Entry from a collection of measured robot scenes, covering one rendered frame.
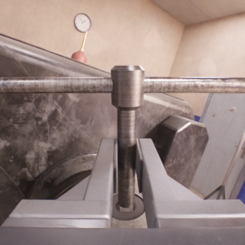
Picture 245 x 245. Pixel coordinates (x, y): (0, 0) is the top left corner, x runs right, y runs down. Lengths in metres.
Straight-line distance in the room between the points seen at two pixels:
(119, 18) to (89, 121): 3.85
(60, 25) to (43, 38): 0.38
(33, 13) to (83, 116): 3.42
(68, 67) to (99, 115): 0.09
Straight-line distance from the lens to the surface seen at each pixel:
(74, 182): 0.28
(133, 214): 0.18
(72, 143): 0.31
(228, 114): 3.55
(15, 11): 3.67
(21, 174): 0.33
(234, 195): 3.44
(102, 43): 3.88
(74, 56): 0.74
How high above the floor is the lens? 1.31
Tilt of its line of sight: 9 degrees down
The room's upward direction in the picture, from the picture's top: 17 degrees clockwise
